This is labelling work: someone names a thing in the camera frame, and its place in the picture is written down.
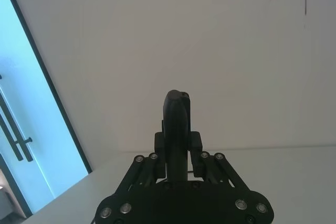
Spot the glass door with black frame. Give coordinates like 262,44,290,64
0,0,93,220

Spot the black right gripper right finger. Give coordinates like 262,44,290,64
181,91,275,221

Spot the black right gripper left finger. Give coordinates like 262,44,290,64
96,89,188,220

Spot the black door handle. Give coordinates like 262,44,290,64
0,73,34,163

